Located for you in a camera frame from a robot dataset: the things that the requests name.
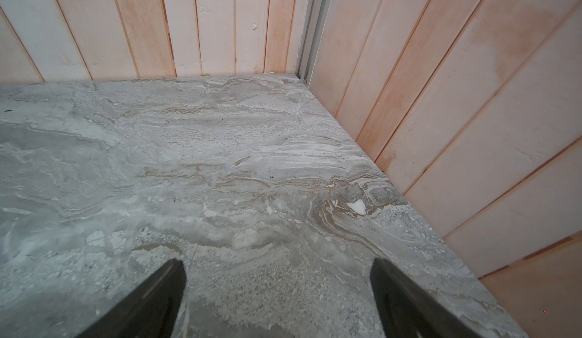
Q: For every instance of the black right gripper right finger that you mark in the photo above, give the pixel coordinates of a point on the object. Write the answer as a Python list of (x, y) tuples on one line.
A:
[(406, 310)]

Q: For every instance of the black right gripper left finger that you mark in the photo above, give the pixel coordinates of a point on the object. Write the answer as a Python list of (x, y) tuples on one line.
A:
[(148, 311)]

